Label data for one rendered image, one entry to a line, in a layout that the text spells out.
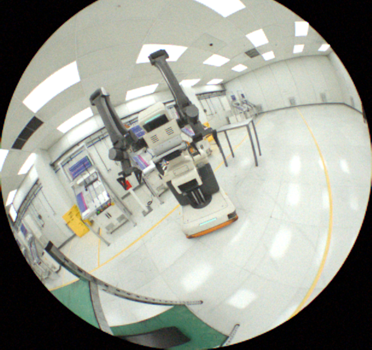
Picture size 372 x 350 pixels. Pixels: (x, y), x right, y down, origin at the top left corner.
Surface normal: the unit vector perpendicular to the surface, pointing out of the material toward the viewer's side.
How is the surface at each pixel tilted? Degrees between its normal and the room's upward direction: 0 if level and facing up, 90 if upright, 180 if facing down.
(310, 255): 0
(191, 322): 0
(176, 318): 0
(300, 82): 90
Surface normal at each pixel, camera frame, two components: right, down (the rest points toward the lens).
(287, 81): -0.70, 0.53
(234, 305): -0.43, -0.85
